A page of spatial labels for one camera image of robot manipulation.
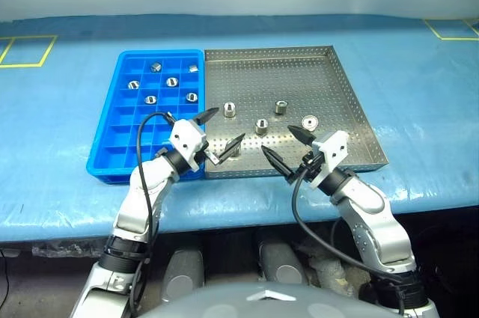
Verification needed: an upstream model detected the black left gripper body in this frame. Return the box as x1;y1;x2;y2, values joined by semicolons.
194;120;216;167

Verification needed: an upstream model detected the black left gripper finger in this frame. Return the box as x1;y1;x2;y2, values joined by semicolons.
193;107;219;126
213;132;246;165

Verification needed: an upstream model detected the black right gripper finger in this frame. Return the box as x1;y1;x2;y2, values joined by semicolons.
260;146;297;181
287;125;315;145

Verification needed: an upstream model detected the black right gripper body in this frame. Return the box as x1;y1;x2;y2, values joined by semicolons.
297;149;326;184

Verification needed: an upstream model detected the blue compartment tray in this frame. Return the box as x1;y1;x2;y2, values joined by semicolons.
85;49;206;186

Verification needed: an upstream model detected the perforated stainless steel tray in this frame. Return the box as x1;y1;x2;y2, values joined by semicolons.
204;45;390;180

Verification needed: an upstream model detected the grey rounded cylinder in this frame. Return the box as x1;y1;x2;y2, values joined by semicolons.
257;241;308;285
161;249;206;304

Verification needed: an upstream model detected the grey robot torso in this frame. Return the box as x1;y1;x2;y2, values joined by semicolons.
138;282;390;318

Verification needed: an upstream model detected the yellow tape outline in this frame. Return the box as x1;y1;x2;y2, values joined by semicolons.
0;35;58;68

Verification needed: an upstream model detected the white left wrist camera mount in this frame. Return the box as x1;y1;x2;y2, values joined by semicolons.
168;118;209;172

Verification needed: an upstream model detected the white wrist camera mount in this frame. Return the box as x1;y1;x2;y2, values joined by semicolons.
168;118;209;172
308;130;351;188

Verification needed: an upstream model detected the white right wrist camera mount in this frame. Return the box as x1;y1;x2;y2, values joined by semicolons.
308;130;351;188

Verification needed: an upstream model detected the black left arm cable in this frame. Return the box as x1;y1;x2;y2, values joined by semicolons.
130;111;177;315

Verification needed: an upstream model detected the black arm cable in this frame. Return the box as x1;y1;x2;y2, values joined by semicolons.
291;164;409;315
130;111;177;315

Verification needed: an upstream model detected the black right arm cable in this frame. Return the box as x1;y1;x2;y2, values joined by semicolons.
291;164;409;315

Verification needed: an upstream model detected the thin black cable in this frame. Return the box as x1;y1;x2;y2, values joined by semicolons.
0;248;10;299

